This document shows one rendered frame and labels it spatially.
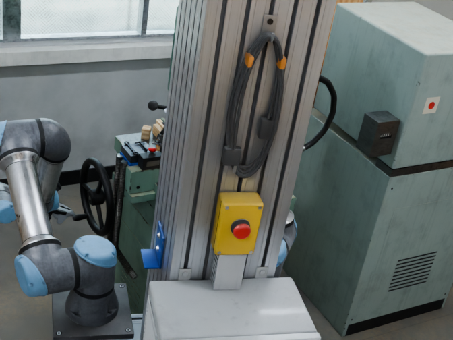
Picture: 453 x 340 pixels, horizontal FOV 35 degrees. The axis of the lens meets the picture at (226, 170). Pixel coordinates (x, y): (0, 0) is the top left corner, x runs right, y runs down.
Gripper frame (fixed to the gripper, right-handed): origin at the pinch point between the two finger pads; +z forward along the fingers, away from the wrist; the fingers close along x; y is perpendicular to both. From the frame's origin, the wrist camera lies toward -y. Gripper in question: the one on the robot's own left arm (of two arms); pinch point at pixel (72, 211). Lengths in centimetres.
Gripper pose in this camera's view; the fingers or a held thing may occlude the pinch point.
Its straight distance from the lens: 273.5
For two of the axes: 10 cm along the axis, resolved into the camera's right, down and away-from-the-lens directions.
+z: 7.2, 3.2, 6.2
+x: 4.6, 4.6, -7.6
